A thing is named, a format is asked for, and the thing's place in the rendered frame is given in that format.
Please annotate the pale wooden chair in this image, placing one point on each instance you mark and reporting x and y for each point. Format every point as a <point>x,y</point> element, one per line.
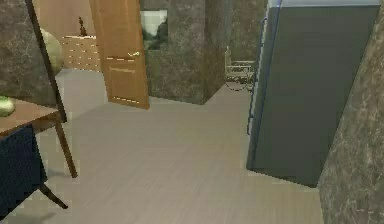
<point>238,70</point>

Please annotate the brown wooden room door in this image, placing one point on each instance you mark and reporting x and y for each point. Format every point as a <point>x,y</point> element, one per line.
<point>121,50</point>

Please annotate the grey fridge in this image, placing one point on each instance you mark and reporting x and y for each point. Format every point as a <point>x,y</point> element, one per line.
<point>310,90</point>

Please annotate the light wooden chest of drawers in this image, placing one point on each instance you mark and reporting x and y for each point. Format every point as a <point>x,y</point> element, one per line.
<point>81,53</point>

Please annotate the dark figurine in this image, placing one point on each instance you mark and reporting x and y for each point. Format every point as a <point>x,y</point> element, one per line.
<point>82,27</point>

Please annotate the pale green round cushion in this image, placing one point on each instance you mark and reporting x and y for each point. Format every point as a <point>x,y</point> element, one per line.
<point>53,51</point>

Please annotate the brown wooden table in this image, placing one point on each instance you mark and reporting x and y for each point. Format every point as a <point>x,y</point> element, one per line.
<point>30,115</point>

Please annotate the dark blue chair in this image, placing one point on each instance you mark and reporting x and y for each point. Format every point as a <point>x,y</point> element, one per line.
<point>18,163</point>

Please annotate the green round fruit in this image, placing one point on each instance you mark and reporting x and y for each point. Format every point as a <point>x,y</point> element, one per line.
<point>5,106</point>

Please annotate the framed wall picture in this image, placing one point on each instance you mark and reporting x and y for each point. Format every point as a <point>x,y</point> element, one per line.
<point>154,29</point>

